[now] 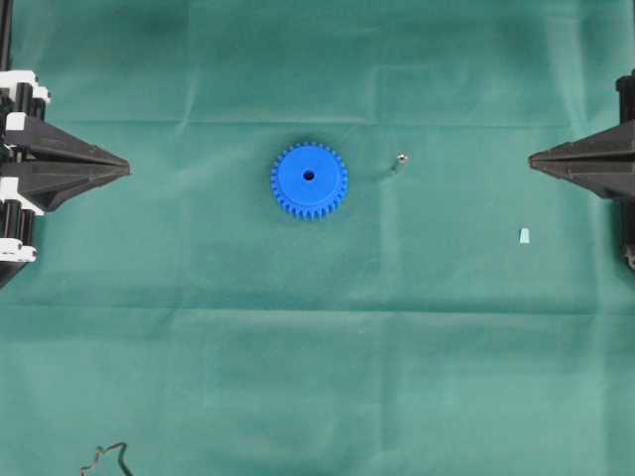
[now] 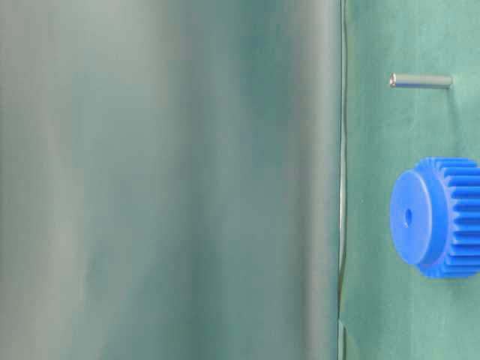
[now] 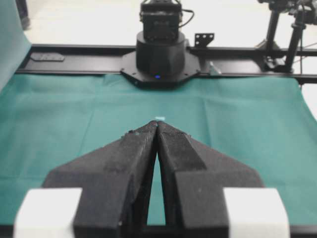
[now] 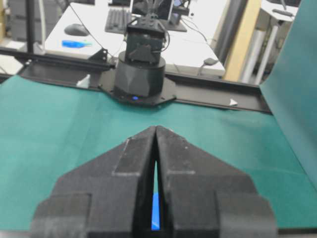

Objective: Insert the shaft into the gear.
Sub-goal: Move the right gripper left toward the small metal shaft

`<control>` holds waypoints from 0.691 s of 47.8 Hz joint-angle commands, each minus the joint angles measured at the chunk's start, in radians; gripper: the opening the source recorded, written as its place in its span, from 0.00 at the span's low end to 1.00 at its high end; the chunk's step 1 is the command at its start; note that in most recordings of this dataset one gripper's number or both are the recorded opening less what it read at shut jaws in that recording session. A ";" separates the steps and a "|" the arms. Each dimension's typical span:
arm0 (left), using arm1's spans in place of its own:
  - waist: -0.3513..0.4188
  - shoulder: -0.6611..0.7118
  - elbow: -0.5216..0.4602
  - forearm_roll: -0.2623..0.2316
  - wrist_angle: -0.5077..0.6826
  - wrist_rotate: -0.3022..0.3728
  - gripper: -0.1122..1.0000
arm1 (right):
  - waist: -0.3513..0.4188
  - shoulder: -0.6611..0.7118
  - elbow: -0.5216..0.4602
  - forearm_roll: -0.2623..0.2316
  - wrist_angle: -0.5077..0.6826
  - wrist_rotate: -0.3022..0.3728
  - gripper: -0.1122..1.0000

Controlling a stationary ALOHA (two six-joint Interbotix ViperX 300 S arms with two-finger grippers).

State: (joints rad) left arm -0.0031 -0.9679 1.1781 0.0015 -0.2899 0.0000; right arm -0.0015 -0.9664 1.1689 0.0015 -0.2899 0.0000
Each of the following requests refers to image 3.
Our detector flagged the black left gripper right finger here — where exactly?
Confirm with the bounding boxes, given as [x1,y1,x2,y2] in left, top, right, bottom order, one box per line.
[157,122,264,230]

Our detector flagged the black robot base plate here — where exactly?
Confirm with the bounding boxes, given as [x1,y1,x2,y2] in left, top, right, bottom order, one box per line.
[120,47,201,88]

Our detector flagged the black camera stand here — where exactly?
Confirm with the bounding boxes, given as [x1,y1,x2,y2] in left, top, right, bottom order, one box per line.
[257,0,317,73]

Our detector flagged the black aluminium frame rail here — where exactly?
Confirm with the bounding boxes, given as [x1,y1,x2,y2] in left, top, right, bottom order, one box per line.
[16,45,317,88]

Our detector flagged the green table cloth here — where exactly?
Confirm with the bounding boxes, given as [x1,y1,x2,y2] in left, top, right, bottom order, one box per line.
[0,74,317,225]

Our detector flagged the black perforated corner bracket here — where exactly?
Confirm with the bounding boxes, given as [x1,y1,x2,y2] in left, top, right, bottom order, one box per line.
[194,33,215,48]

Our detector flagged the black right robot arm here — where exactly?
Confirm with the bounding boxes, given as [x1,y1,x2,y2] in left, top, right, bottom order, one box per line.
[133,0,264,237]

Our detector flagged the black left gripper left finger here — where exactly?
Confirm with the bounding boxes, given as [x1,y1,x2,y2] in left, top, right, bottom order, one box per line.
[42,121,157,231]

